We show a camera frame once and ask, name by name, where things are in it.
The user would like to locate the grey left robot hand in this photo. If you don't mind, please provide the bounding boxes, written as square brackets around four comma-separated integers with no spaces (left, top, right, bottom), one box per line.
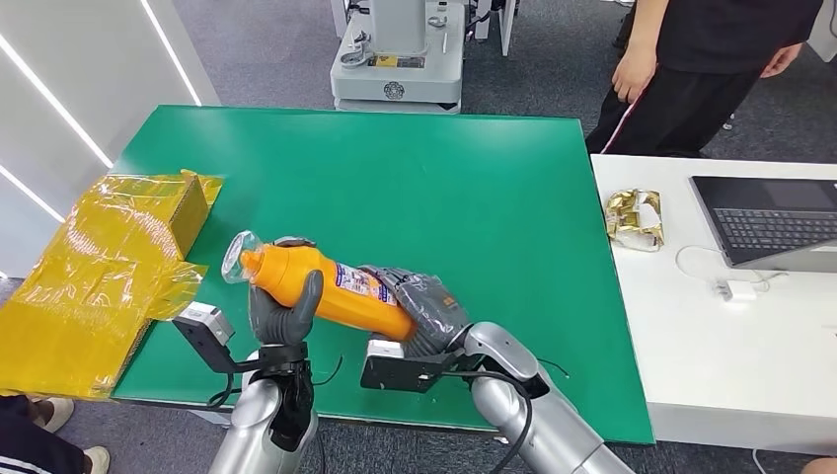
[248,236,325,347]

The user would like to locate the person's right hand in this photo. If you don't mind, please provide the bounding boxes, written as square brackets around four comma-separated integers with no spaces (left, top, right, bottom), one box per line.
[611,41,657,105]

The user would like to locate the crumpled gold foil wrapper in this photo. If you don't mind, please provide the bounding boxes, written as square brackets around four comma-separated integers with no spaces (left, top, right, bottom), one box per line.
[604,188,665,253]

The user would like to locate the seated person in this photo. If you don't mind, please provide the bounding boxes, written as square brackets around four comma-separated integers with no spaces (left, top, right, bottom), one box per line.
[0,394,112,474]

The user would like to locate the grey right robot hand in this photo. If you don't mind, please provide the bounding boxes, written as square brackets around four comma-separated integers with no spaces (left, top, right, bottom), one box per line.
[359,265,472,357]

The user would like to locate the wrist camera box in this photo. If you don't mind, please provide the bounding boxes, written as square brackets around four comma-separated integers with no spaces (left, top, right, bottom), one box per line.
[172,301,237,374]
[360,337,459,394]

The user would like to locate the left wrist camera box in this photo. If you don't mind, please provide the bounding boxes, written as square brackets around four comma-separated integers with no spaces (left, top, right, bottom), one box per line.
[172,301,237,374]

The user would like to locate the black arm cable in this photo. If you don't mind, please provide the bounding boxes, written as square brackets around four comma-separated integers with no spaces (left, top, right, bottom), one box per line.
[207,355,344,474]
[444,369,534,474]

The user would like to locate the standing person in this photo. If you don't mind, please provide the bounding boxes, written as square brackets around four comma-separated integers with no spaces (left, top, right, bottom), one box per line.
[584,0,825,158]

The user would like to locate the yellow film-wrapped cardboard box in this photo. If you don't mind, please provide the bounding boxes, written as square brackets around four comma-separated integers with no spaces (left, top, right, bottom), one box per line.
[0,170,225,400]

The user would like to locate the person's hand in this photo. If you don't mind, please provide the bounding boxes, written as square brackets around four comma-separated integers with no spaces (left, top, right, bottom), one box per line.
[611,41,657,105]
[760,41,803,80]

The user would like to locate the thin white cable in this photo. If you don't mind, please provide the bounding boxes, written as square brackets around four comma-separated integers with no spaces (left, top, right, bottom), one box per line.
[674,245,790,293]

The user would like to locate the dark grey laptop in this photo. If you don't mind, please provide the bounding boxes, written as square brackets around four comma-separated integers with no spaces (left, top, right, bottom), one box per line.
[689,175,837,275]

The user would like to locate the person's left hand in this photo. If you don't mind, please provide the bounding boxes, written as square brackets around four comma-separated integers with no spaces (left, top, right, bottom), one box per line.
[760,41,803,80]

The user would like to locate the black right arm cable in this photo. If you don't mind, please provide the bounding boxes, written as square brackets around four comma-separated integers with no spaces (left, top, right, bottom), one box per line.
[444,369,534,474]

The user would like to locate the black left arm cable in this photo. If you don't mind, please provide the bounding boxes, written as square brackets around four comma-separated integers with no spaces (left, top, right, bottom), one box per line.
[207,355,344,474]

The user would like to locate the orange plastic bottle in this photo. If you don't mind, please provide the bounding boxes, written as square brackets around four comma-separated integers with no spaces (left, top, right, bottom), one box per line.
[220,230,418,343]

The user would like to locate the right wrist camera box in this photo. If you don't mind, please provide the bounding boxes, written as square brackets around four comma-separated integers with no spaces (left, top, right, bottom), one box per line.
[360,337,459,394]

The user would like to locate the white power adapter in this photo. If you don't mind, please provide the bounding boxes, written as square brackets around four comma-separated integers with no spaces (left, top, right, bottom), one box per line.
[714,278,758,302]

